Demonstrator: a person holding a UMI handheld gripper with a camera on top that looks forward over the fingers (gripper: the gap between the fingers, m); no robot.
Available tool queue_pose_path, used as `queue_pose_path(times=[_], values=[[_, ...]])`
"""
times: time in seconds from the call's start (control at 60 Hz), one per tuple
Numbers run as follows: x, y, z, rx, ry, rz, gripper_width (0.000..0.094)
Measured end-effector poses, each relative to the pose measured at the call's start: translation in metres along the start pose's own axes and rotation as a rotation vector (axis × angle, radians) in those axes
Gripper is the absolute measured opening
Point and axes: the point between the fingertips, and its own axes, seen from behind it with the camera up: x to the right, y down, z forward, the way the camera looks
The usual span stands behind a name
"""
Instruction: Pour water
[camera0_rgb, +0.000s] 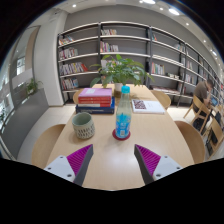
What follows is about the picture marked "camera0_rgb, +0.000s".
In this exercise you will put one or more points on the round-backed wooden chair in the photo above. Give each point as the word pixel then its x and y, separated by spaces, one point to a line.
pixel 191 140
pixel 163 98
pixel 76 96

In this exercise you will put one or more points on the red and white book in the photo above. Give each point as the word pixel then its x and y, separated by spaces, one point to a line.
pixel 90 105

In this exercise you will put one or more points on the group of ceiling lights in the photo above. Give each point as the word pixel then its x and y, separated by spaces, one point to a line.
pixel 173 11

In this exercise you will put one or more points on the clear bottle with blue cap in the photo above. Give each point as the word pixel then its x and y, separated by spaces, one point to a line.
pixel 123 120

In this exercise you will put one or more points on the pink-covered book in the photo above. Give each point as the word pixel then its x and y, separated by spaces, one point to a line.
pixel 96 92

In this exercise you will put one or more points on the slatted wooden chair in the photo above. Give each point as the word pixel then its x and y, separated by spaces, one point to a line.
pixel 198 108
pixel 215 130

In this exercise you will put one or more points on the person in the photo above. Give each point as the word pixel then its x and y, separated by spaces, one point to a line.
pixel 201 93

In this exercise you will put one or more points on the small potted plant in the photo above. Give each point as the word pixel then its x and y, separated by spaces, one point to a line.
pixel 32 86

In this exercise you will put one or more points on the dark blue book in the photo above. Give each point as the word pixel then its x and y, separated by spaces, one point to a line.
pixel 95 110

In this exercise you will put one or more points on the white book with square print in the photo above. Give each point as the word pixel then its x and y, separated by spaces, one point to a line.
pixel 150 106

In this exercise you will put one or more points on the grey shelf unit with books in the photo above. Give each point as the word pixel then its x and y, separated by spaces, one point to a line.
pixel 130 45

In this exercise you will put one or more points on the flat round red coaster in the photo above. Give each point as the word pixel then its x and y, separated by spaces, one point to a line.
pixel 114 136

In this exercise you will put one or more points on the green potted plant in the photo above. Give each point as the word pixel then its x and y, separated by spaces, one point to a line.
pixel 120 70

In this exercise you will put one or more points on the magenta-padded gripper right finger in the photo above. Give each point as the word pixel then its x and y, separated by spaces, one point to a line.
pixel 148 160

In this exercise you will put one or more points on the pale green patterned cup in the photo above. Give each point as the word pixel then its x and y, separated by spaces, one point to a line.
pixel 83 126

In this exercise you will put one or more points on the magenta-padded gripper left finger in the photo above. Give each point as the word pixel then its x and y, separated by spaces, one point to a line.
pixel 80 160

